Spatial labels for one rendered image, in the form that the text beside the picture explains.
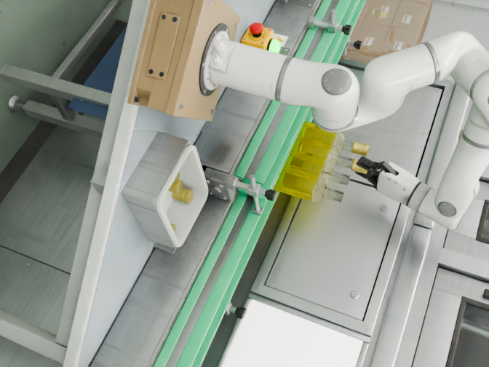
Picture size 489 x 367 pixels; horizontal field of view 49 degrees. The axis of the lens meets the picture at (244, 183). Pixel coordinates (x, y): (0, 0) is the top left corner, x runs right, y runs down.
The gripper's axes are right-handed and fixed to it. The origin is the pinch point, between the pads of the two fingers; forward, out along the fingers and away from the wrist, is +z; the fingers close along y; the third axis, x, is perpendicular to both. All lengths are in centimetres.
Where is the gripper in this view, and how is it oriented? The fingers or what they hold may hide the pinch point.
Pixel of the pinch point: (364, 167)
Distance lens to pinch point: 154.5
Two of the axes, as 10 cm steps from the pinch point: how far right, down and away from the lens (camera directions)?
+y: -1.1, -5.3, -8.4
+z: -7.8, -4.8, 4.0
